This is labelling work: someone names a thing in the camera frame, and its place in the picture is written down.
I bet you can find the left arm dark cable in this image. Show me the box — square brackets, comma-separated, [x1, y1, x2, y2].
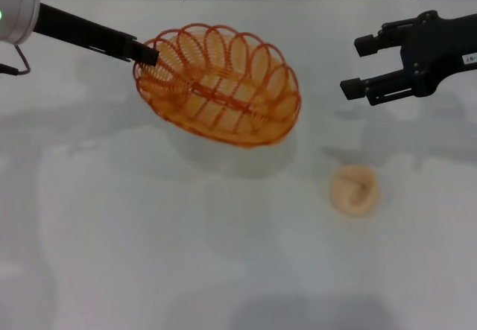
[0, 43, 33, 78]

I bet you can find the orange woven wire basket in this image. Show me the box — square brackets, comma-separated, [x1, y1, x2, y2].
[133, 23, 303, 148]

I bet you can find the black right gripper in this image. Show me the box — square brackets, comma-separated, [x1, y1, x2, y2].
[339, 9, 477, 107]

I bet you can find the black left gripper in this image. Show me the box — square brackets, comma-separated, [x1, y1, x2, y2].
[35, 1, 161, 67]

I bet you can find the beige round bun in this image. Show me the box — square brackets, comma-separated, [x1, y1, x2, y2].
[329, 165, 382, 218]

